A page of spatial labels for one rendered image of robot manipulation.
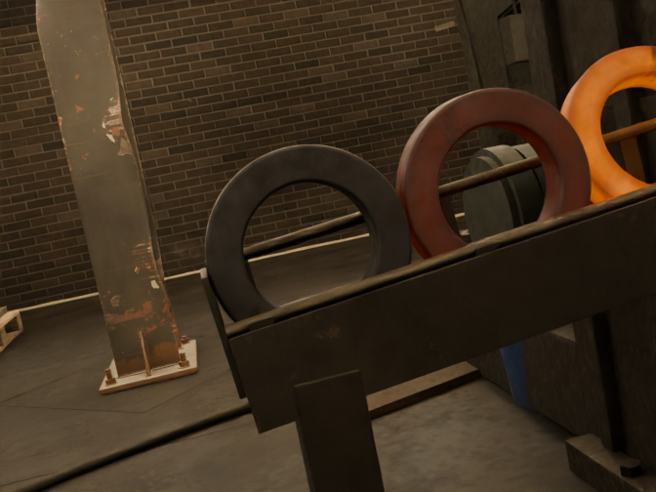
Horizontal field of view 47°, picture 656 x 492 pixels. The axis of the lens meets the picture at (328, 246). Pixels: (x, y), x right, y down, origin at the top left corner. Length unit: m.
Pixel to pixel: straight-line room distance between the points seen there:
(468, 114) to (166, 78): 6.15
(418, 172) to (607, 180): 0.19
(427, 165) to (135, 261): 2.57
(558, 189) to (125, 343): 2.66
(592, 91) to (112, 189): 2.57
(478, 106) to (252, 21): 6.24
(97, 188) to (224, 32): 3.87
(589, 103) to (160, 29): 6.20
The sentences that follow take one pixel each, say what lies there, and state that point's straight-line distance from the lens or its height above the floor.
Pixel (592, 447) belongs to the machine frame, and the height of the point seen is 0.07.
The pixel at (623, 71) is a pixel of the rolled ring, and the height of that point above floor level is 0.76.
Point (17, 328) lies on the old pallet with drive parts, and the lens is 5.54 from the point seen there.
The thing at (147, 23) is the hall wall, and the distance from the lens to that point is 6.88.
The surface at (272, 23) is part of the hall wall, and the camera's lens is 6.92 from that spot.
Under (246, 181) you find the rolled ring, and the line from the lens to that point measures 0.65.
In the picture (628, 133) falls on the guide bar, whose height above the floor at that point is 0.70.
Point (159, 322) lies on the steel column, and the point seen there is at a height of 0.22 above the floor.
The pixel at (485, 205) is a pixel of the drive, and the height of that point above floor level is 0.53.
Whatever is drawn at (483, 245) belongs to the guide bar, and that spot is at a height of 0.63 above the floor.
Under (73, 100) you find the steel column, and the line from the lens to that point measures 3.22.
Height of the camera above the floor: 0.73
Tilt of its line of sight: 6 degrees down
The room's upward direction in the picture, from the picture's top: 11 degrees counter-clockwise
